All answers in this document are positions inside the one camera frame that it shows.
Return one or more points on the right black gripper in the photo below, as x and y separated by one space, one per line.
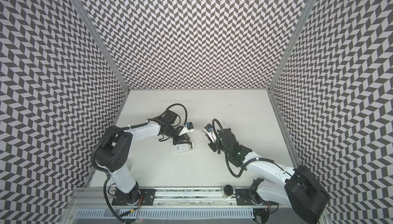
217 141

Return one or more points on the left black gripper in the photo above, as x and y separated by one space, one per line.
181 138

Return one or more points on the white remote with green buttons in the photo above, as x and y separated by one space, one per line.
181 148

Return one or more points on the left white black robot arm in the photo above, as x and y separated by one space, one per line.
112 151

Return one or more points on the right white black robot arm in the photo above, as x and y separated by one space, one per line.
297 188

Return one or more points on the middle cylinder black cap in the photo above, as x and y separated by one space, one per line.
227 192

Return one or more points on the white ventilation grille strip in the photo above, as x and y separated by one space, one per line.
171 214

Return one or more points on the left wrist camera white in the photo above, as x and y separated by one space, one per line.
188 128

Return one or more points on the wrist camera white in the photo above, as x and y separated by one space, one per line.
211 133
188 128

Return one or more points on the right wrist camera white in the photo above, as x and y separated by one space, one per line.
211 133

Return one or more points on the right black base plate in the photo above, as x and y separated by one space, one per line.
246 197

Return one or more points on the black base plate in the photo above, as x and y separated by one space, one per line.
143 197
246 197

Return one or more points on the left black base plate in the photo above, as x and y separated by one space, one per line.
143 197

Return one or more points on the aluminium mounting rail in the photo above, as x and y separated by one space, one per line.
170 197

